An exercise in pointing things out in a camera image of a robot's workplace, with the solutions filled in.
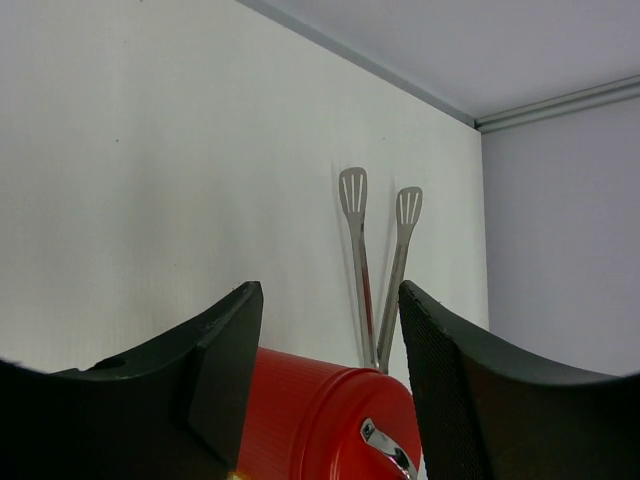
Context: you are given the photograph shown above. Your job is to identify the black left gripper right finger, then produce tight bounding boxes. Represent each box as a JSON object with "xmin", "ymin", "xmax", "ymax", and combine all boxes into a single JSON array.
[{"xmin": 399, "ymin": 281, "xmax": 639, "ymax": 479}]

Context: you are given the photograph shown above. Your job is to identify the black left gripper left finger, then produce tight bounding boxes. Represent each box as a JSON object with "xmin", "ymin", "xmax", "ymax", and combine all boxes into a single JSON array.
[{"xmin": 1, "ymin": 281, "xmax": 263, "ymax": 479}]

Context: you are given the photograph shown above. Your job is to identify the red cylindrical container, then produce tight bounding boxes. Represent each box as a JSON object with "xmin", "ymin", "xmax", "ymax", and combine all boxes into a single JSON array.
[{"xmin": 236, "ymin": 348, "xmax": 375, "ymax": 479}]

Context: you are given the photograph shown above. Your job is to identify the red round lid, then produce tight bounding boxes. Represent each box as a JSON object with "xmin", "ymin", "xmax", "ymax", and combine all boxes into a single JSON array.
[{"xmin": 289, "ymin": 368, "xmax": 421, "ymax": 479}]

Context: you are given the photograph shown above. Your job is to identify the steel serving tongs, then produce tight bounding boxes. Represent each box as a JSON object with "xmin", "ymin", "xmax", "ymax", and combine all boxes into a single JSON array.
[{"xmin": 338, "ymin": 167, "xmax": 423, "ymax": 374}]

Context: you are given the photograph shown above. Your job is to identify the right aluminium frame post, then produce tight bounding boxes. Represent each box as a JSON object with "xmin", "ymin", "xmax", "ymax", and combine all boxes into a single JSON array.
[{"xmin": 474, "ymin": 75, "xmax": 639, "ymax": 134}]

